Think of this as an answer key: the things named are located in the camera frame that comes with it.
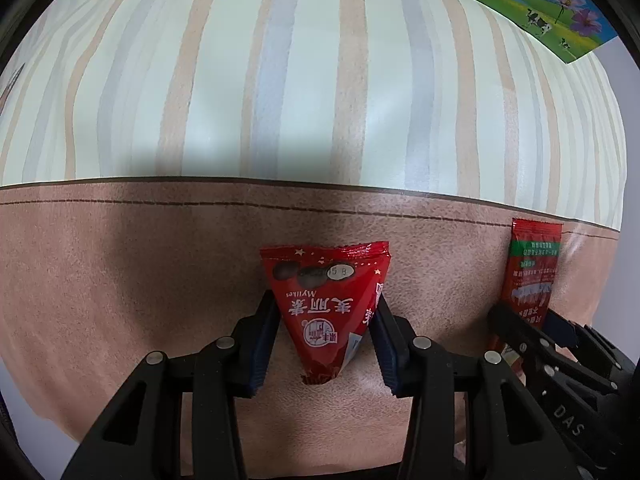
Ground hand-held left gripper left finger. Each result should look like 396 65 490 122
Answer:
60 291 282 480

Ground red stick snack packet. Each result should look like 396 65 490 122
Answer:
487 217 563 366

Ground green milk carton box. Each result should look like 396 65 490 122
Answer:
202 0 618 66

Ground red triangular snack packet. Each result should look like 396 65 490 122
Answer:
260 241 391 386

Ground striped printed tablecloth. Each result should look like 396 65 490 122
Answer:
0 0 628 480

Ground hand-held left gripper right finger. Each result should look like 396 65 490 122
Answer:
372 294 586 480

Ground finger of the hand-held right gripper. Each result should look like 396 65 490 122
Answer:
487 302 621 397
544 308 627 377

